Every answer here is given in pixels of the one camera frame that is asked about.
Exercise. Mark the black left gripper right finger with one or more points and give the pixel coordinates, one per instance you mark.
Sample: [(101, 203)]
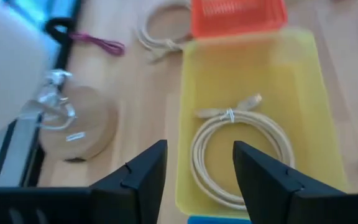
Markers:
[(266, 186)]

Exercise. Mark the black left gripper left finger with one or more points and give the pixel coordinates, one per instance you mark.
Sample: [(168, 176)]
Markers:
[(135, 193)]

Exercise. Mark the white twist tie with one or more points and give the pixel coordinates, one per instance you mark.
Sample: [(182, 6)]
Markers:
[(230, 115)]

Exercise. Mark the blue plastic basket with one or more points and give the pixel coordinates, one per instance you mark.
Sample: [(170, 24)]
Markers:
[(216, 221)]

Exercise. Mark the yellow translucent plastic bin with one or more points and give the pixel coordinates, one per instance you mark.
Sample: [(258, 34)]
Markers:
[(259, 68)]

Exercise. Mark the orange plastic basket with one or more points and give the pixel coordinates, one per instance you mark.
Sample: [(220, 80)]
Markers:
[(238, 21)]

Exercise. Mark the black aluminium table frame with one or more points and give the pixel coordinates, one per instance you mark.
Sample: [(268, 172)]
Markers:
[(64, 54)]

